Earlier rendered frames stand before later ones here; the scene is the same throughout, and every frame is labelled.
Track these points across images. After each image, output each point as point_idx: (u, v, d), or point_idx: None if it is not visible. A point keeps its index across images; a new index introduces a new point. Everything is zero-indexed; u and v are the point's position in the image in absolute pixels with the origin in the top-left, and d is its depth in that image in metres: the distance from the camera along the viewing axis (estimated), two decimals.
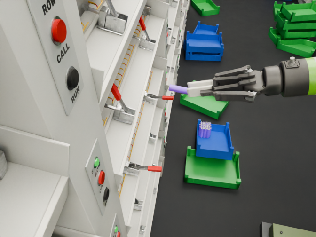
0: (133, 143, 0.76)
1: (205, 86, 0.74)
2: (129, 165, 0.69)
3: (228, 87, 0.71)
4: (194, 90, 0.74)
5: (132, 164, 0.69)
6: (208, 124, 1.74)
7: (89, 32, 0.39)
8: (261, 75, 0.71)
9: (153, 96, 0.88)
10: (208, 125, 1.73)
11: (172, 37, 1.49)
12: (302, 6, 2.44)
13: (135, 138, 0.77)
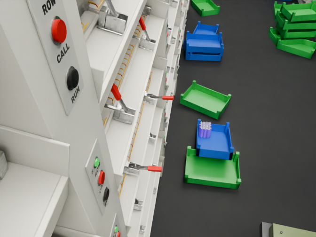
0: (133, 143, 0.76)
1: None
2: (129, 165, 0.69)
3: None
4: None
5: (132, 164, 0.69)
6: (208, 124, 1.74)
7: (89, 32, 0.39)
8: None
9: (153, 96, 0.88)
10: (208, 125, 1.73)
11: (172, 37, 1.49)
12: (302, 6, 2.44)
13: (135, 138, 0.77)
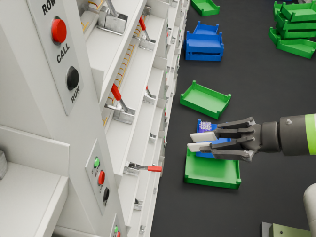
0: None
1: (210, 140, 0.77)
2: (129, 165, 0.69)
3: (231, 135, 0.74)
4: (200, 138, 0.79)
5: (132, 164, 0.69)
6: (208, 124, 1.74)
7: (89, 32, 0.39)
8: None
9: (149, 95, 0.88)
10: (208, 125, 1.73)
11: (172, 37, 1.49)
12: (302, 6, 2.44)
13: None
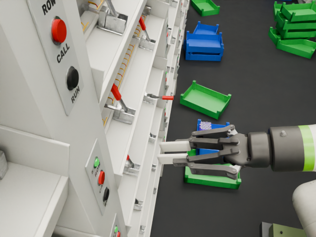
0: None
1: (183, 150, 0.64)
2: None
3: (208, 145, 0.63)
4: (170, 148, 0.65)
5: None
6: (208, 124, 1.74)
7: (89, 32, 0.39)
8: None
9: (153, 96, 0.88)
10: (208, 125, 1.73)
11: (172, 37, 1.49)
12: (302, 6, 2.44)
13: None
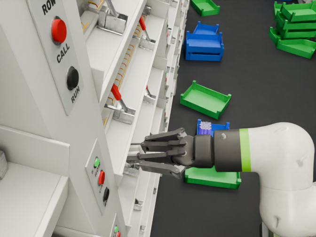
0: None
1: None
2: None
3: (160, 148, 0.66)
4: None
5: None
6: (208, 124, 1.74)
7: (89, 32, 0.39)
8: None
9: (149, 95, 0.88)
10: (208, 125, 1.73)
11: (172, 37, 1.49)
12: (302, 6, 2.44)
13: None
